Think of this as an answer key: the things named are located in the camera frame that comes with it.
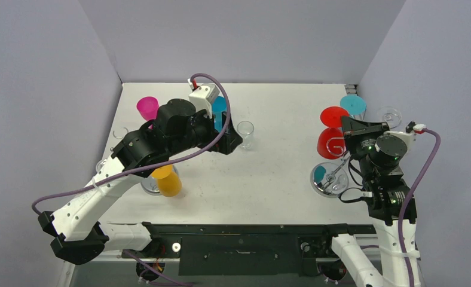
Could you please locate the clear glass tumbler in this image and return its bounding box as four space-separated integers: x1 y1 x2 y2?
236 121 255 149

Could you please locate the red plastic wine glass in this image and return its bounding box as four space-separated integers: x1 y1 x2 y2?
316 106 348 160

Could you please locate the blue plastic wine glass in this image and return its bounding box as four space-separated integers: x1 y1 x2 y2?
212 96 227 132

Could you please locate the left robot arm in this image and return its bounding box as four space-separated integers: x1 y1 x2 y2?
38 99 243 265

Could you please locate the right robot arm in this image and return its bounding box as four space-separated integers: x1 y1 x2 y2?
319 116 421 286

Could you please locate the teal wine glass far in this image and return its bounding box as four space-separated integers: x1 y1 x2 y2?
340 94 366 121

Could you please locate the clear wine glass far right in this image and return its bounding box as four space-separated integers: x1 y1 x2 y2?
377 106 402 130

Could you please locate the chrome right wine glass rack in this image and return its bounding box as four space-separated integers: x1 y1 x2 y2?
310 137 350 198

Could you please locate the chrome wine glass rack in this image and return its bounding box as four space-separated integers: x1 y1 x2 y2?
109 126 129 140
310 137 350 198

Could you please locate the orange plastic wine glass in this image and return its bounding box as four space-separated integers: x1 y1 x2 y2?
151 164 182 197

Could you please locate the pink plastic wine glass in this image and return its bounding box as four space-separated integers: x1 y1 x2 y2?
136 96 160 121

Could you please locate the chrome left wine glass rack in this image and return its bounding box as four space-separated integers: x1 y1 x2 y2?
109 126 129 140

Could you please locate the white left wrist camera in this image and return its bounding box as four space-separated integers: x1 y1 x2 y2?
188 80 220 118

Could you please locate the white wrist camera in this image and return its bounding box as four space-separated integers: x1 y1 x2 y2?
384 121 427 149
188 80 220 118

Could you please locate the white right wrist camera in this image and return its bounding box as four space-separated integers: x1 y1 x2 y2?
384 121 427 149

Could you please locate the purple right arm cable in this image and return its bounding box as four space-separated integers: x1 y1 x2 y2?
397 127 442 287

